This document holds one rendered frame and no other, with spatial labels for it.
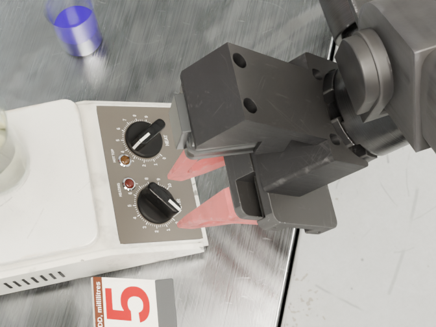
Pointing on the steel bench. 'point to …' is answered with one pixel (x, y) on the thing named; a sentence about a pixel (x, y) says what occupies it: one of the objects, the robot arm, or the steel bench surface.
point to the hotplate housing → (98, 258)
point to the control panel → (143, 176)
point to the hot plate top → (49, 187)
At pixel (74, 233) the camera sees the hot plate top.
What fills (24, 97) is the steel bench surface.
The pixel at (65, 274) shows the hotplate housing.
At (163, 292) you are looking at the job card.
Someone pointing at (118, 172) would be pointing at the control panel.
